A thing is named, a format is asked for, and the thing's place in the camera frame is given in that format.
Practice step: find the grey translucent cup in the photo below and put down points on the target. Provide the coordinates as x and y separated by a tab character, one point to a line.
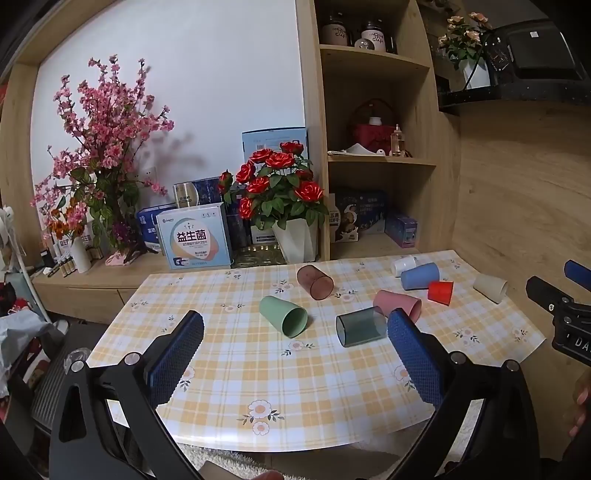
360	326

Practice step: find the white and teal box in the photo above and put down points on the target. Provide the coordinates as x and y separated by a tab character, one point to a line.
194	237

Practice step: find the grey plastic bag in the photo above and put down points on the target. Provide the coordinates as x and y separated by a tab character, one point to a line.
21	332

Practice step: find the pink cup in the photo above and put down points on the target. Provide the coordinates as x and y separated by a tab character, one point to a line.
398	302

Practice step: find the yellow checkered floral tablecloth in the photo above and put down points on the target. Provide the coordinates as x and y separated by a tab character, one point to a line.
323	383

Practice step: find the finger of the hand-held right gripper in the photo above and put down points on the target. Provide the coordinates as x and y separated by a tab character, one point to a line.
578	271
545	293

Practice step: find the black appliance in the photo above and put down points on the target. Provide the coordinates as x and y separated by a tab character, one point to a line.
531	55

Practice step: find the wooden shelf unit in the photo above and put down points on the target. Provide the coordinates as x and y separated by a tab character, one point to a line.
418	115

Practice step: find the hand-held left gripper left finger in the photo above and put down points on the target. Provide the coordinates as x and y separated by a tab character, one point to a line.
178	355

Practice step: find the dark blue moon print box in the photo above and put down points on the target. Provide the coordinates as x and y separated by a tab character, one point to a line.
358	217

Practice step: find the light blue flat box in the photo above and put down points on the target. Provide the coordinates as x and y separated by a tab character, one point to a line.
268	137

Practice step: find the beige cup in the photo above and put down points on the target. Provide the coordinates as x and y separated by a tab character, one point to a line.
491	288

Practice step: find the dark blue and gold box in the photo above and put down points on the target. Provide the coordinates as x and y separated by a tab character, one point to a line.
198	191

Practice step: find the small blue purple box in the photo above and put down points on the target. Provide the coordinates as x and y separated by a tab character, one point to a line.
400	230

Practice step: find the gold blister pack tray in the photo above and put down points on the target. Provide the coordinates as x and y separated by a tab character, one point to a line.
256	256

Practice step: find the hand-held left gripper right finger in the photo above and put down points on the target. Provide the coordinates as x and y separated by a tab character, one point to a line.
415	360

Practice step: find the blue and white box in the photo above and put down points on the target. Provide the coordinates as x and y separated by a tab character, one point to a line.
147	229

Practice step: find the wooden low cabinet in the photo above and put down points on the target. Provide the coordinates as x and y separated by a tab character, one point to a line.
92	286

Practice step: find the pink rose plant white pot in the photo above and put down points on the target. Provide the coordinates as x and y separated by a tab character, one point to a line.
466	44

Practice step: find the white wall socket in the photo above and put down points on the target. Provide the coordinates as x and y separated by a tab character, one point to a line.
150	173

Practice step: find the brown translucent cup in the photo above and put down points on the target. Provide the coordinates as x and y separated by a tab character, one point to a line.
315	281

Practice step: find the basket with red box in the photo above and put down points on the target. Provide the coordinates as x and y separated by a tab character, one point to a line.
374	127

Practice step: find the white standing fan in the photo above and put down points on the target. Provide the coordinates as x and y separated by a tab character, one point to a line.
11	244

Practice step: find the white shaggy rug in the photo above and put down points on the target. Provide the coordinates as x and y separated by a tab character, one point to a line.
221	457

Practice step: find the green cup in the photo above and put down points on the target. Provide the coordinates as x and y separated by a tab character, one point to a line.
282	314

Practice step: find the pale green faceted vase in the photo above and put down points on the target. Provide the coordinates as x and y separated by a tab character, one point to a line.
295	241

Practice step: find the row of small bottles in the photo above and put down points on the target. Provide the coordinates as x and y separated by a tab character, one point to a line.
62	264

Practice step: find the dark lidded jar white label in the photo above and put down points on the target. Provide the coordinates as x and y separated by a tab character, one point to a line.
373	34
334	28

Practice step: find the person's right hand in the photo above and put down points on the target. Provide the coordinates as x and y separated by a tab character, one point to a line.
583	404

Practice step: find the white cup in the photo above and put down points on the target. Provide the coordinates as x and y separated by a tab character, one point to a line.
402	265

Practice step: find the glass perfume bottle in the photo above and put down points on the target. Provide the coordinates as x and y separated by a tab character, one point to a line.
397	138

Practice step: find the red cup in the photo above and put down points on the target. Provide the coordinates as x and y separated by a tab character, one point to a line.
439	291

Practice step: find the tall white vase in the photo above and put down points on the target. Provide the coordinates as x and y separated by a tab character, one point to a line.
81	254

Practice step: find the red rose bouquet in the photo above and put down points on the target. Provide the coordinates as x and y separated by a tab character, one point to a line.
277	184

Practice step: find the white folded cloth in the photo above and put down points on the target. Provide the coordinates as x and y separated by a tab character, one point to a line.
355	150

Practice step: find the pink face mask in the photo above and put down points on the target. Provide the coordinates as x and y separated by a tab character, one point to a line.
117	259

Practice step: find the pink blossom artificial branches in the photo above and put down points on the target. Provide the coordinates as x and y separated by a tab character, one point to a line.
108	138

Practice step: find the blue cup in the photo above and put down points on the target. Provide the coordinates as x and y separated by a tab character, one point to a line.
419	276

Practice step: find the grey ribbed suitcase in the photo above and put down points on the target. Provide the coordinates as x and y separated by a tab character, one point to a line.
51	383

